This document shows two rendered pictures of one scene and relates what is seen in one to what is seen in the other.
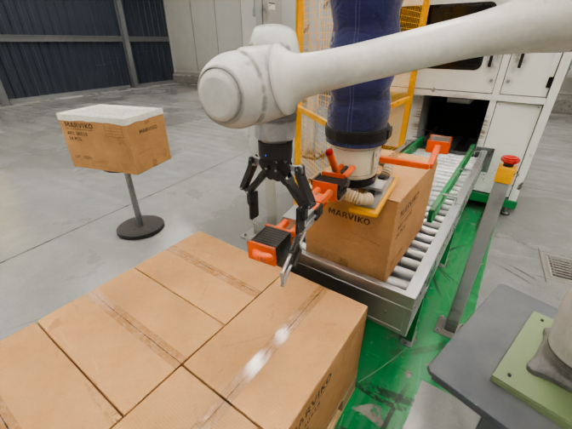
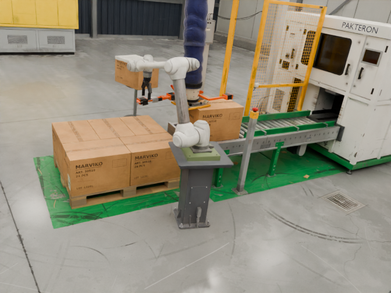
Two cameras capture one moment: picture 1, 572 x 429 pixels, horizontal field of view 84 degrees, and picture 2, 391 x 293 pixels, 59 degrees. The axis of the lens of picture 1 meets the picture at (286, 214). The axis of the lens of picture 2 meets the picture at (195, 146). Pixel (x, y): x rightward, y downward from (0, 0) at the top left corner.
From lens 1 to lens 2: 291 cm
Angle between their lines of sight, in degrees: 20
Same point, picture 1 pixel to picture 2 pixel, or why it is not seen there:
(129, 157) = (137, 81)
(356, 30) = (186, 54)
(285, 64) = (139, 63)
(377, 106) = (191, 76)
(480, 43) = not seen: hidden behind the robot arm
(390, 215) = (197, 115)
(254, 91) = (132, 66)
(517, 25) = not seen: hidden behind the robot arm
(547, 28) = not seen: hidden behind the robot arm
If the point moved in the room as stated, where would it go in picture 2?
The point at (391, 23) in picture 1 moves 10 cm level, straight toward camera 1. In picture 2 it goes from (195, 54) to (188, 54)
